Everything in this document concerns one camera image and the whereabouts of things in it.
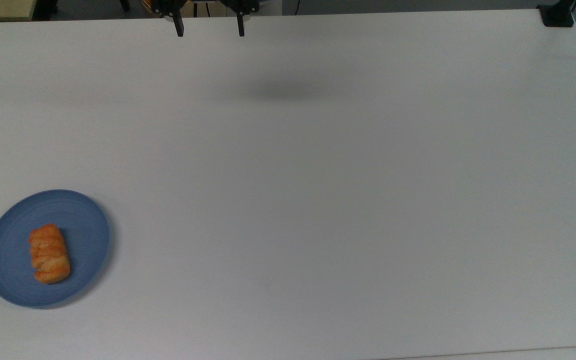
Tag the blue round plate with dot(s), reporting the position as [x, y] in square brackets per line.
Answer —
[83, 240]

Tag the black chair leg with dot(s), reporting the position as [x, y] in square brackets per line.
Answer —
[124, 4]

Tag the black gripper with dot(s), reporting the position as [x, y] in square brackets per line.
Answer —
[168, 6]

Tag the black camera mount clamp pole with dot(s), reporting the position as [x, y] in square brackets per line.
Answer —
[557, 15]

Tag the orange glazed bread roll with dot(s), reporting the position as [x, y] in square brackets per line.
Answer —
[49, 254]

